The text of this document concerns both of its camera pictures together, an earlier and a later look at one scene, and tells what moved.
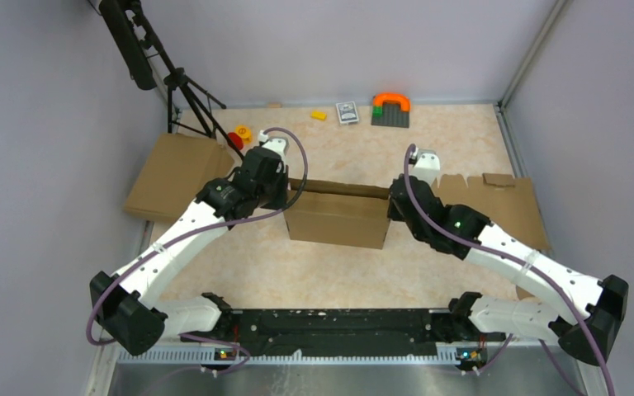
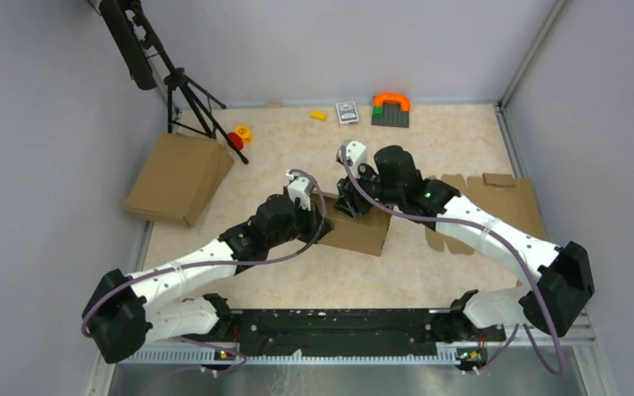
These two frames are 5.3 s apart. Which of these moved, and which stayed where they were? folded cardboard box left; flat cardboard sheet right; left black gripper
Moved: left black gripper
Stayed: flat cardboard sheet right; folded cardboard box left
